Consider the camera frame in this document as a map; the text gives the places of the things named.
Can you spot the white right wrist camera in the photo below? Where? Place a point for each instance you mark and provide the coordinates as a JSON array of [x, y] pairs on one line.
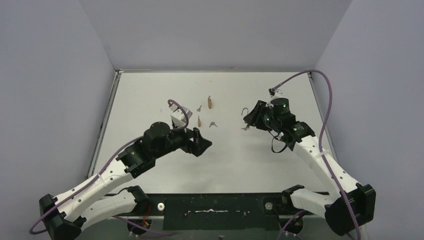
[[275, 93]]

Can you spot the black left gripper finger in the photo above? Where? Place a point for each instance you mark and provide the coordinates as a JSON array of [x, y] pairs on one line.
[[200, 142], [196, 150]]

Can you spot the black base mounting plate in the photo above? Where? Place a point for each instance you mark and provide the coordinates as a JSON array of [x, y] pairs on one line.
[[174, 213]]

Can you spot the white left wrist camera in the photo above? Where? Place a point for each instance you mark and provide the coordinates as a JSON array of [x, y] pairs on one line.
[[180, 118]]

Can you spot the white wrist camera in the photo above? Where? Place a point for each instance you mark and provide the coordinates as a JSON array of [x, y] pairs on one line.
[[180, 118], [275, 93]]

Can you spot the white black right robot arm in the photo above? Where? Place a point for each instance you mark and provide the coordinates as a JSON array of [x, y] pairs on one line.
[[348, 204]]

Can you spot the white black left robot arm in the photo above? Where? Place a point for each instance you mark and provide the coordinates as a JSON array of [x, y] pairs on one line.
[[67, 214]]

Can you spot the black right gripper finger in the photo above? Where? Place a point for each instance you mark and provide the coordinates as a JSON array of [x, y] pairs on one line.
[[254, 121], [257, 108]]

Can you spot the large brass padlock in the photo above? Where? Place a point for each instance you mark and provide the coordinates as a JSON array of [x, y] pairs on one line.
[[209, 102]]

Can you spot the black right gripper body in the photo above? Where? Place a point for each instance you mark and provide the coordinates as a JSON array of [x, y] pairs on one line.
[[268, 119]]

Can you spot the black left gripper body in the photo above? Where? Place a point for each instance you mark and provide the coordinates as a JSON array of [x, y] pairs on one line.
[[193, 142]]

